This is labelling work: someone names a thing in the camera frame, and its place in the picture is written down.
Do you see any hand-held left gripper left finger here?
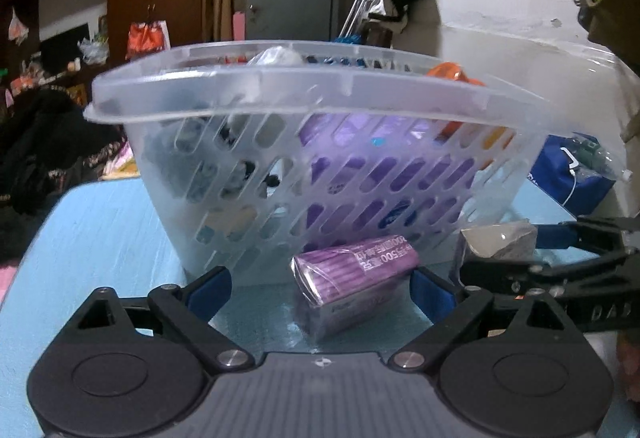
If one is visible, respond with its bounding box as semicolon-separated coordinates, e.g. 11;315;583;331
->
75;266;253;375

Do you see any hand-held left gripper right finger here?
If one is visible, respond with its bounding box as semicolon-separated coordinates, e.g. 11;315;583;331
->
387;267;577;375

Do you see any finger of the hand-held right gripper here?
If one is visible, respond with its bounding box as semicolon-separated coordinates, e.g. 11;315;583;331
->
536;215;640;255
459;248;640;291

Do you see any grey foil packet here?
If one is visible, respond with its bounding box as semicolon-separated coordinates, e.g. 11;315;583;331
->
452;219;538;280

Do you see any purple pack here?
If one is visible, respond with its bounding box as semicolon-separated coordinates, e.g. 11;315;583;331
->
291;234;420;338

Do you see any translucent plastic basket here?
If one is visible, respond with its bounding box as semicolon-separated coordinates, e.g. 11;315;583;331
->
82;38;556;286

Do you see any blue bag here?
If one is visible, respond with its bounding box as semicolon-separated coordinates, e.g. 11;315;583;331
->
529;133;617;210

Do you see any clear plastic bottle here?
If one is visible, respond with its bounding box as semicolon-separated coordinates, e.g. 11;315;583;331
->
567;134;635;183

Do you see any large purple package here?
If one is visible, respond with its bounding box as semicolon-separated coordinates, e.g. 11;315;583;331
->
299;114;481;239

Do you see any orange snack packet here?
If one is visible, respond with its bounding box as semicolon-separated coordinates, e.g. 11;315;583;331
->
426;62;516;169

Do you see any dark clothing pile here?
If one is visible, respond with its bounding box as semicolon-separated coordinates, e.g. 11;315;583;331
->
0;86;126;264

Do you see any dark hanging cloth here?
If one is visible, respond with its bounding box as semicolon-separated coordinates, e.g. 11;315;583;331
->
577;0;640;144

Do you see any silver foil wrapper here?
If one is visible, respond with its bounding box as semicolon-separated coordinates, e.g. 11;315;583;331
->
246;46;304;67

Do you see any orange plastic bag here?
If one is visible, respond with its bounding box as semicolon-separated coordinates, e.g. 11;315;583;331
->
125;20;170;60

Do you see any white cable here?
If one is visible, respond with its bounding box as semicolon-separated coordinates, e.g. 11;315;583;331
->
560;147;583;206

